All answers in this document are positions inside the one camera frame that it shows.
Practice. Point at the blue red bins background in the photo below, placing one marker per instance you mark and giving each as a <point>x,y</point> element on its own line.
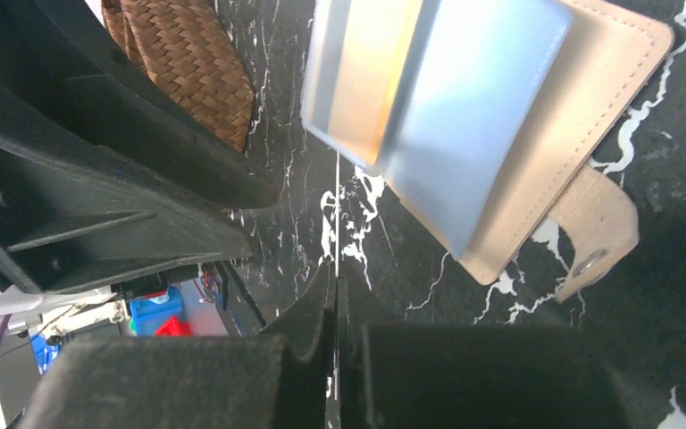
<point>160,311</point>

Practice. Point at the black striped yellow card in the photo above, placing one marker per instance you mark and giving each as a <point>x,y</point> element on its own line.
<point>336,361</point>

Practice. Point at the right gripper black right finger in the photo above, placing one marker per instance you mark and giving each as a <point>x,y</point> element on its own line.
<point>399,375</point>

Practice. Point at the brown woven basket card holder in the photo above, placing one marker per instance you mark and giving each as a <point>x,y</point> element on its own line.
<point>183,49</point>

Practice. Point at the orange card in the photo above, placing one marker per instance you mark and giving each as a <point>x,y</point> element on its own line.
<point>356,60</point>

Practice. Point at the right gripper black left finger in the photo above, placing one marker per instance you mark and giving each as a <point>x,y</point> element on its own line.
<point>276,378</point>

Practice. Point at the light blue card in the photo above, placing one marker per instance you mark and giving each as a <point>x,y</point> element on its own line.
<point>472,72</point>

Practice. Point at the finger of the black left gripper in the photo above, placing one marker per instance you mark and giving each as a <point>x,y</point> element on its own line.
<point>104,179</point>

